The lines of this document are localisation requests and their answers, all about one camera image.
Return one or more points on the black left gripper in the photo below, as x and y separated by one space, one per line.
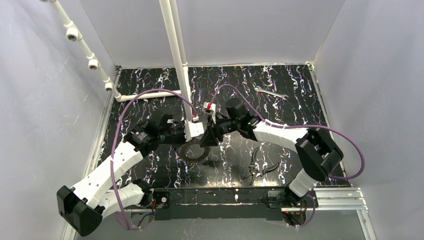
180 135

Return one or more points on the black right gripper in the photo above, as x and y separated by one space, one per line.
212 134

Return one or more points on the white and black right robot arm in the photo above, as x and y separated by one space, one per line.
317 151

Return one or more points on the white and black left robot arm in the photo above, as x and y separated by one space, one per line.
86 203

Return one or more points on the silver open-end wrench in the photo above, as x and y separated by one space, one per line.
261 90

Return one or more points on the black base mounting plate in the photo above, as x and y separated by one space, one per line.
240 212

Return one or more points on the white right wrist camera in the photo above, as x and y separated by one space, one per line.
209 109

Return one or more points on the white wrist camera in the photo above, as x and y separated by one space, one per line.
193 130
209 109

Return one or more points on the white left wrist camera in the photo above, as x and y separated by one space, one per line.
193 130

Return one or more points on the black wire stripper pliers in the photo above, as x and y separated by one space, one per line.
254 170

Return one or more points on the white PVC pipe frame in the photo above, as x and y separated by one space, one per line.
143 33

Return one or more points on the aluminium extrusion rail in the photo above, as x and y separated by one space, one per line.
323 198

